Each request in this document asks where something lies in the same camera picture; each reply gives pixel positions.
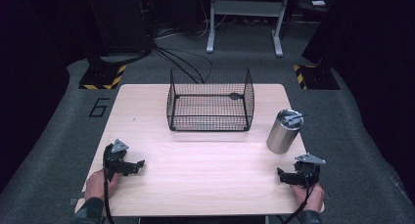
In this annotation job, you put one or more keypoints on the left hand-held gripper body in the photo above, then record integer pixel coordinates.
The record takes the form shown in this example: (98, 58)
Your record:
(114, 157)

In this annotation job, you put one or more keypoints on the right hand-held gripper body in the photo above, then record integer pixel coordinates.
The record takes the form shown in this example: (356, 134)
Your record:
(308, 168)

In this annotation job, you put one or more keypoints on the person's right hand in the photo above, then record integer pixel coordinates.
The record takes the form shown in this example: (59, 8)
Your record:
(311, 198)

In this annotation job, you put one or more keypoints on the person's left hand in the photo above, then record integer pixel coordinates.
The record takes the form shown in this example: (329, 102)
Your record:
(96, 185)

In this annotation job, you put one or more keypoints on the stainless steel tumbler with lid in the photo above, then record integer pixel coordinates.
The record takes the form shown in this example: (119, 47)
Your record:
(282, 134)

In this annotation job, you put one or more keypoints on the dark cabinet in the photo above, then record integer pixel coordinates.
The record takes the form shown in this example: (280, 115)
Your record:
(117, 20)

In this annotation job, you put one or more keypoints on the small white box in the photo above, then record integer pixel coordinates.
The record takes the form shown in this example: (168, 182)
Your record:
(318, 3)

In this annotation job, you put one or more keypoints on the black base plate yellow stripes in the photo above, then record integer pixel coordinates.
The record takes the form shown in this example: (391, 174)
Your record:
(102, 77)
(318, 78)

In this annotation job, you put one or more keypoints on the white metal stand frame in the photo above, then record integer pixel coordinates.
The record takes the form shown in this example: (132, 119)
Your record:
(248, 8)

